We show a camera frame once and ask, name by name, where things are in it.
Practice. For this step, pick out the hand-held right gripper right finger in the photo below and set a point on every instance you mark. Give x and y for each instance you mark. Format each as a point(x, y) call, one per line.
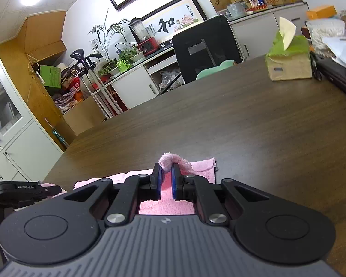
point(174, 184)

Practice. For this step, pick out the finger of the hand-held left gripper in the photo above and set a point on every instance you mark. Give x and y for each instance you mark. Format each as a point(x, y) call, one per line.
point(50, 191)

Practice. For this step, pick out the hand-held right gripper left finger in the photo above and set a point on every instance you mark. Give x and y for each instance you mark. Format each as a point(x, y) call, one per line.
point(160, 181)

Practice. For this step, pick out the pink towel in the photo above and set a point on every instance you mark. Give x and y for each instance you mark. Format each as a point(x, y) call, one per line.
point(200, 168)

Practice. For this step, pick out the white metal cabinet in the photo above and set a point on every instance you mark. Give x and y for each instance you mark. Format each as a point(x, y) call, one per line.
point(20, 138)

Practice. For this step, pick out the large brown cardboard box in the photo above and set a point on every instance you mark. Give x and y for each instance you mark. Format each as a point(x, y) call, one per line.
point(83, 117)

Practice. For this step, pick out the white sideboard cabinet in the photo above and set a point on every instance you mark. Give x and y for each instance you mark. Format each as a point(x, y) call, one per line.
point(132, 89)

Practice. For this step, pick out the pile of clutter boxes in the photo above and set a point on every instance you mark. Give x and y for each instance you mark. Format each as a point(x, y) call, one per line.
point(69, 92)

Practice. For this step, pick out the clear plastic bags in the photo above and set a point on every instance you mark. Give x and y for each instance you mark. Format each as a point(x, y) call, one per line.
point(170, 79)

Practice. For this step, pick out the green cardboard box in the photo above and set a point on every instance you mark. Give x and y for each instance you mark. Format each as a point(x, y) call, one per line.
point(51, 76)

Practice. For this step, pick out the light green bag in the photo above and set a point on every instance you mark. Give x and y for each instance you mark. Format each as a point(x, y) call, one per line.
point(124, 65)

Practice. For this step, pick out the green seat cushion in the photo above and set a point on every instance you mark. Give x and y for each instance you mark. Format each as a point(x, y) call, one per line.
point(216, 69)

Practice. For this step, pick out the hanging dreamcatcher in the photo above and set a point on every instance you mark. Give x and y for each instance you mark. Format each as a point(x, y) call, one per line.
point(34, 69)

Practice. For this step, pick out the potted plant white bowl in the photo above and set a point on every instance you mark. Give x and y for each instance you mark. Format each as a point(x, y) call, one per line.
point(109, 69)
point(132, 54)

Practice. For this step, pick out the black mesh office chair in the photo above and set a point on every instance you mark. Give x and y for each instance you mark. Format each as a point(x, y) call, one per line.
point(201, 52)

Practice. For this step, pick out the black desktop devices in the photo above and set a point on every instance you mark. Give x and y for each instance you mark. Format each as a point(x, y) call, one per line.
point(165, 45)

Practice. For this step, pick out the red blender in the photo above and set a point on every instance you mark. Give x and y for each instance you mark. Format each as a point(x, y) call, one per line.
point(145, 41)

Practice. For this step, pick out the tall palm plant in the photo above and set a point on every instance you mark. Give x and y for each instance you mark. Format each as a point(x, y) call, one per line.
point(108, 34)

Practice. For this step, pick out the framed flower calligraphy picture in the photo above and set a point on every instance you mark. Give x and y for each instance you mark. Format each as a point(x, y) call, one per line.
point(173, 20)

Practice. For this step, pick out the green tissue box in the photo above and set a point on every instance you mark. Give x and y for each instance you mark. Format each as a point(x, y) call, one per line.
point(291, 63)

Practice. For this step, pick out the white plastic bag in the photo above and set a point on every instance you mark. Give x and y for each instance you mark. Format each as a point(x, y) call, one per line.
point(236, 9)
point(343, 50)

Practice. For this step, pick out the black laptop bag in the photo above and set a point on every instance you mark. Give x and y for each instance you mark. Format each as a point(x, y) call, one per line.
point(340, 78)

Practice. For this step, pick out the orange box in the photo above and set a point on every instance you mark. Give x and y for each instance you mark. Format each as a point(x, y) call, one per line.
point(321, 12)

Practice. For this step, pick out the black chair headrest frame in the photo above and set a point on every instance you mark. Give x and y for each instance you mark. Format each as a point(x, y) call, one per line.
point(83, 59)

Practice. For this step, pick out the wooden wall cabinet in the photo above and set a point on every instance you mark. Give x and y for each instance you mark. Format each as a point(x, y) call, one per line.
point(43, 34)

